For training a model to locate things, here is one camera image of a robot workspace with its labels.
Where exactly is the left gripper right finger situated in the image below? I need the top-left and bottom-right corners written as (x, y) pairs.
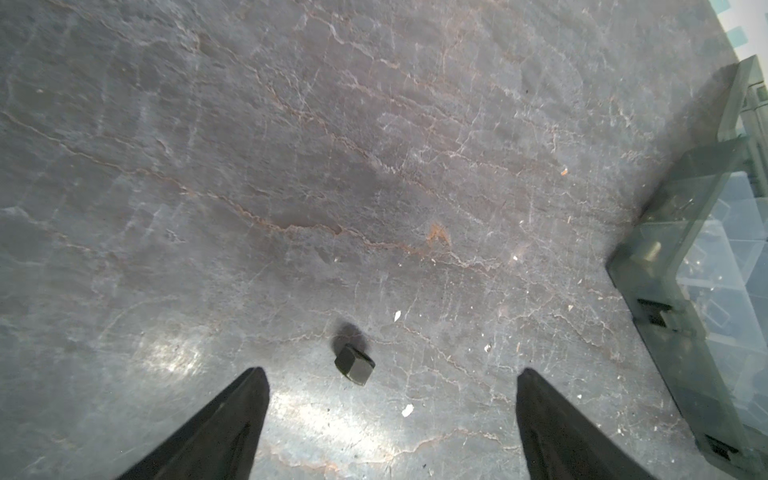
top-left (516, 368), bottom-right (652, 480)

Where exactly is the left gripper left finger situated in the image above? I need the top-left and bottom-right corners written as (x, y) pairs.
top-left (120, 367), bottom-right (270, 479)

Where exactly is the black small nut left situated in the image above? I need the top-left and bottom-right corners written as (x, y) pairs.
top-left (335, 343), bottom-right (376, 386)

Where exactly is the grey plastic organizer box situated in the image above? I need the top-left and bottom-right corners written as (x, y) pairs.
top-left (607, 56), bottom-right (767, 479)

